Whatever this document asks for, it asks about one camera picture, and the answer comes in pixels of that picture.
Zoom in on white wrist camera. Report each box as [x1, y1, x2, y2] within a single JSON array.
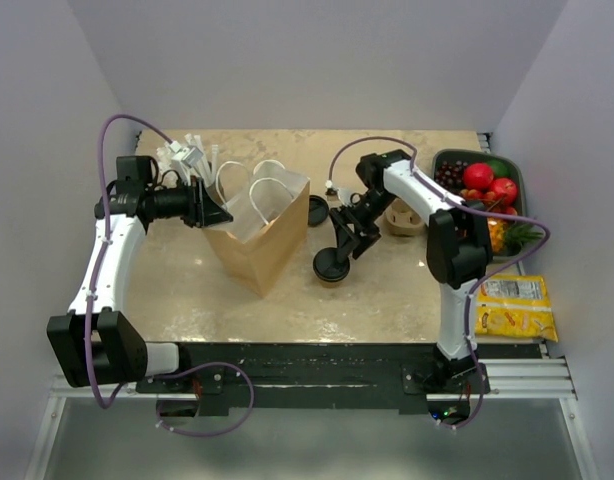
[[168, 141, 205, 173], [325, 180, 359, 206]]

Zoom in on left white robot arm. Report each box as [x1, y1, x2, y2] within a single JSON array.
[[47, 156, 233, 392]]

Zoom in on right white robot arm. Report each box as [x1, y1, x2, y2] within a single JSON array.
[[313, 150, 493, 393]]

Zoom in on green lime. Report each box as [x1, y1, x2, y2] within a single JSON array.
[[486, 159, 511, 179]]

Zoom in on purple cable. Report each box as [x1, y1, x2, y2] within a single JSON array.
[[326, 137, 552, 431], [84, 113, 176, 409]]

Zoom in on brown paper bag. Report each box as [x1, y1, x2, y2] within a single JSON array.
[[204, 159, 310, 297]]

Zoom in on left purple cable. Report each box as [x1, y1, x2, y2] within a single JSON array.
[[84, 113, 176, 409]]

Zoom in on black plastic cup lid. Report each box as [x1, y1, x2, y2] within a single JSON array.
[[312, 247, 352, 281]]

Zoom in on red apple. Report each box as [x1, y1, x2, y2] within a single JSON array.
[[463, 163, 495, 191], [488, 178, 518, 206]]

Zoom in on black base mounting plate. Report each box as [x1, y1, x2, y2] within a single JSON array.
[[136, 342, 490, 415]]

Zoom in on yellow snack packet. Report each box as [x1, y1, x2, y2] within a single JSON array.
[[475, 274, 559, 342]]

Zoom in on dark red grapes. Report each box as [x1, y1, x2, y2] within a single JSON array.
[[434, 161, 467, 194]]

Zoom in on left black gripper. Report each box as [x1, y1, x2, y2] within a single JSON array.
[[147, 175, 233, 228]]

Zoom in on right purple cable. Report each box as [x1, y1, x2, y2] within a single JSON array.
[[326, 137, 552, 431]]

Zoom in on red yellow cherries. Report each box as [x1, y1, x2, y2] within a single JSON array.
[[459, 189, 518, 216]]

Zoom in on cardboard cup carrier tray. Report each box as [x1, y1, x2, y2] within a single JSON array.
[[384, 198, 426, 237]]

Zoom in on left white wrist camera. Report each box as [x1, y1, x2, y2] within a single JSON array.
[[168, 141, 205, 173]]

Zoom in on grey fruit tray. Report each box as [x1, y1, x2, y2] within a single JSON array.
[[430, 148, 531, 263]]

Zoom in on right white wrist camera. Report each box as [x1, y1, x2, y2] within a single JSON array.
[[325, 180, 359, 206]]

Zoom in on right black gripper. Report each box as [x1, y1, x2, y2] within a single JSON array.
[[329, 189, 398, 262]]

